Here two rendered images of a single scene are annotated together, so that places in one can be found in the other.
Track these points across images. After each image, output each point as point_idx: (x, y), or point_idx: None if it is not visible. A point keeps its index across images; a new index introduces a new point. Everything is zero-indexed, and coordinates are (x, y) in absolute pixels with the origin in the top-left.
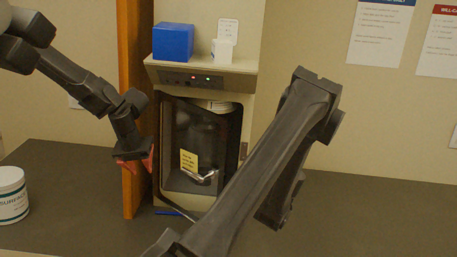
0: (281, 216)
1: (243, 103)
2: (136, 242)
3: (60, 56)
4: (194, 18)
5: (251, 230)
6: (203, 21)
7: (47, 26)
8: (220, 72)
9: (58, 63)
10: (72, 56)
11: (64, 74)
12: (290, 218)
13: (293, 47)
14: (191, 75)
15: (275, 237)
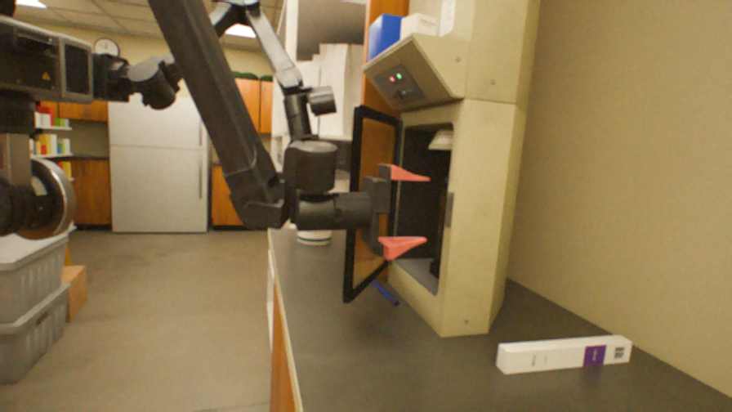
0: (222, 175)
1: (453, 122)
2: (316, 284)
3: (278, 49)
4: (427, 14)
5: (413, 351)
6: (432, 13)
7: None
8: (393, 55)
9: (272, 53)
10: None
11: (270, 60)
12: (504, 391)
13: (720, 83)
14: (388, 74)
15: (421, 378)
